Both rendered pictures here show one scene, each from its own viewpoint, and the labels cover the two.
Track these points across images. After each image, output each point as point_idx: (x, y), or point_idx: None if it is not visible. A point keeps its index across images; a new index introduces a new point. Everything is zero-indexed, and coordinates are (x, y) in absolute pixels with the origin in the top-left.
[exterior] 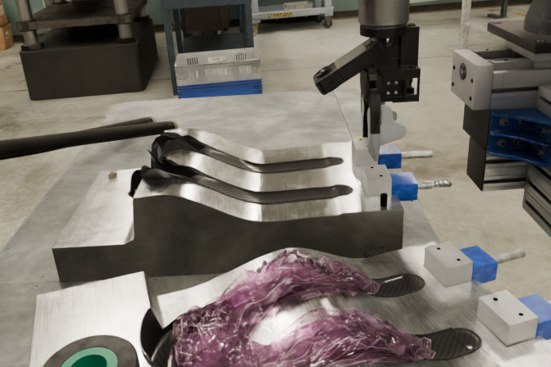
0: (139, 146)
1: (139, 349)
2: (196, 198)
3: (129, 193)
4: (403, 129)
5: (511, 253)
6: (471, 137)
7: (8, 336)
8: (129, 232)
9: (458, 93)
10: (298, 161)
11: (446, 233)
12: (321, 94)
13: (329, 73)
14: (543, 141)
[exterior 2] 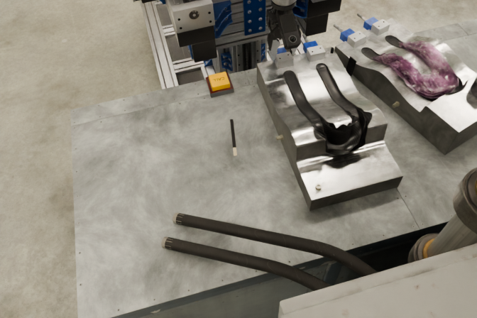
0: (213, 233)
1: (462, 90)
2: (370, 103)
3: (358, 147)
4: None
5: (338, 26)
6: (192, 44)
7: (439, 185)
8: (375, 147)
9: (192, 28)
10: (290, 89)
11: (35, 165)
12: (84, 131)
13: (297, 35)
14: (227, 12)
